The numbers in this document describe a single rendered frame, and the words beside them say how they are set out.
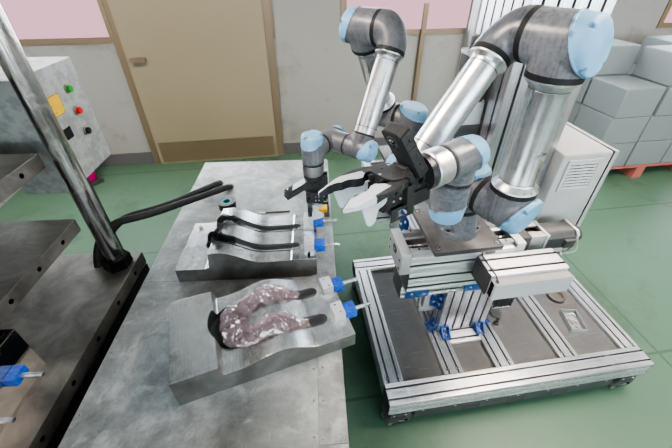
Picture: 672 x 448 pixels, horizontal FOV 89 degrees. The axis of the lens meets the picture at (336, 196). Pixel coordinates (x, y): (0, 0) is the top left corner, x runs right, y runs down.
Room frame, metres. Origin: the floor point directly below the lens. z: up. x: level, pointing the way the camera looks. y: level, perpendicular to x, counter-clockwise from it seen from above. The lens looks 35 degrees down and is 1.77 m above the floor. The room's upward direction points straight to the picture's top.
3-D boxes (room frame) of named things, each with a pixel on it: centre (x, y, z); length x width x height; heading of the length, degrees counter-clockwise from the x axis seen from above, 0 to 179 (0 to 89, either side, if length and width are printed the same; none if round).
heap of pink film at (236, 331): (0.63, 0.22, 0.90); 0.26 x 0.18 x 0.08; 110
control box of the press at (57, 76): (1.15, 1.04, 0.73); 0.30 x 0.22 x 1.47; 3
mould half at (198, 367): (0.63, 0.22, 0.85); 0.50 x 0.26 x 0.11; 110
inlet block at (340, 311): (0.68, -0.05, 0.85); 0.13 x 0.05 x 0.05; 110
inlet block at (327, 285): (0.78, -0.01, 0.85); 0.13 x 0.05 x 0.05; 110
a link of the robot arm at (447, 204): (0.62, -0.24, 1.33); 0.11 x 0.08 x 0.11; 34
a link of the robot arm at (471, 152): (0.61, -0.25, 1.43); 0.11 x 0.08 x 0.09; 124
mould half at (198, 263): (0.98, 0.33, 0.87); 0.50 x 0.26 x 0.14; 93
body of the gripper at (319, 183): (1.04, 0.07, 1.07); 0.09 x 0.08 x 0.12; 93
